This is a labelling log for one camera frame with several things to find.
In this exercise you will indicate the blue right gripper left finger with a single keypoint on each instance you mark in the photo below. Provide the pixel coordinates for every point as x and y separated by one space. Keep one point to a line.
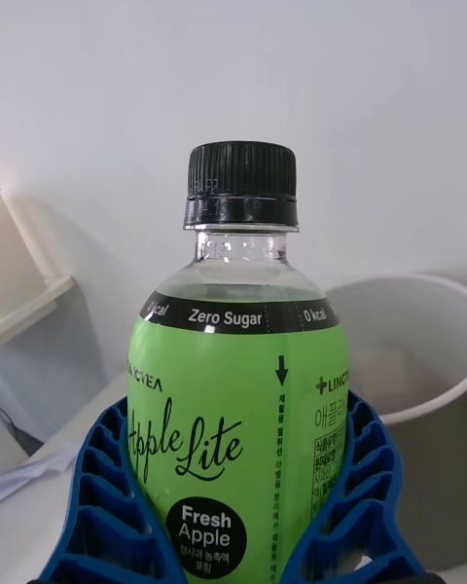
107 511

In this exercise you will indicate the grey plastic waste bin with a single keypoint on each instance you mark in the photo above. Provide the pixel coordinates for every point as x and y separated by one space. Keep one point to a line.
430 477

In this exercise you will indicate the white paper sheet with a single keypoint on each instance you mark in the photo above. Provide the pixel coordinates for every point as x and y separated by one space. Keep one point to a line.
34 472

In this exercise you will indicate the white shelf unit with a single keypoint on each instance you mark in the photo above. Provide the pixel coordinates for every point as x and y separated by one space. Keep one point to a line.
29 302

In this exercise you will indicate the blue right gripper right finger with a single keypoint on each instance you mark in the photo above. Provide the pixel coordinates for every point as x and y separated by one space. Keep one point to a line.
362 506

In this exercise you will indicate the green label plastic bottle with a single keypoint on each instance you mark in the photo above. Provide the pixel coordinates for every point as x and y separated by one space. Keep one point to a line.
233 399

